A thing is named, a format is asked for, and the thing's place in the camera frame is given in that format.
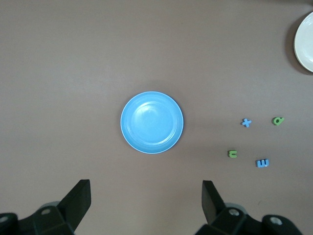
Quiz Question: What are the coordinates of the brown table mat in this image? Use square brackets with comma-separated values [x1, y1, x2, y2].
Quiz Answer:
[0, 0, 313, 235]

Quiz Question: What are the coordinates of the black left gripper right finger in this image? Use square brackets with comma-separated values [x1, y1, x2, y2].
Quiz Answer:
[195, 180, 303, 235]

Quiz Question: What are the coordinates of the blue plastic plate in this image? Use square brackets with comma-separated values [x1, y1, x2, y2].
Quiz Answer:
[120, 91, 184, 155]

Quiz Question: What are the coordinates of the cream plastic plate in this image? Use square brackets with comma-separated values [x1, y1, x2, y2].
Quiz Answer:
[294, 11, 313, 73]

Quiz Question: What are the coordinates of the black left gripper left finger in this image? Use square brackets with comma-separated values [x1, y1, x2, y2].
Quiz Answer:
[0, 179, 92, 235]

